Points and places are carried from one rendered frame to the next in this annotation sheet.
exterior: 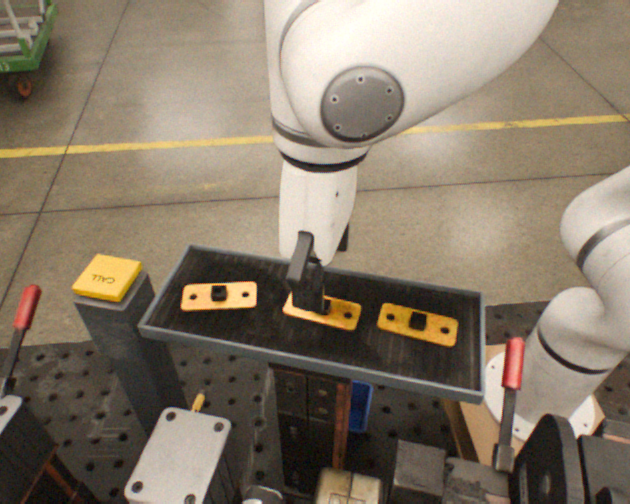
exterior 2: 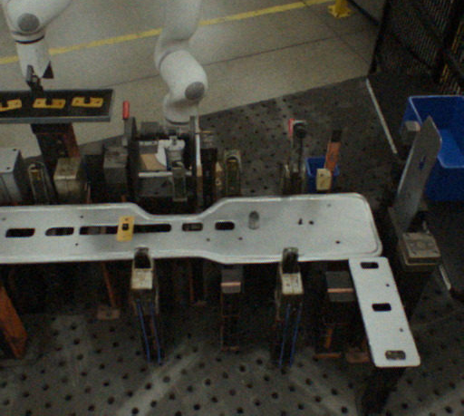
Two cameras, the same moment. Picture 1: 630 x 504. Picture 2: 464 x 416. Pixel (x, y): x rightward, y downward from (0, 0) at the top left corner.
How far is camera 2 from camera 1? 1.10 m
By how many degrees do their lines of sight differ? 12
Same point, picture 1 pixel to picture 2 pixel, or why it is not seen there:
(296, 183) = (22, 48)
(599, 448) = (146, 124)
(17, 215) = not seen: outside the picture
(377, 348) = (72, 111)
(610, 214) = (162, 52)
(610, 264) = (164, 71)
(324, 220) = (33, 59)
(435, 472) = (99, 149)
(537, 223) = (242, 88)
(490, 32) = (53, 3)
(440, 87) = (46, 15)
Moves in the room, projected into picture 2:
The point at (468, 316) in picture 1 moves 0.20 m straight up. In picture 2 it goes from (108, 96) to (96, 34)
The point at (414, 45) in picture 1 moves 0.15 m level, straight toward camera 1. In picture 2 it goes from (36, 7) to (24, 42)
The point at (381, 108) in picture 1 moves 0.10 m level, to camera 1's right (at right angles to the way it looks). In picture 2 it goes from (33, 22) to (77, 16)
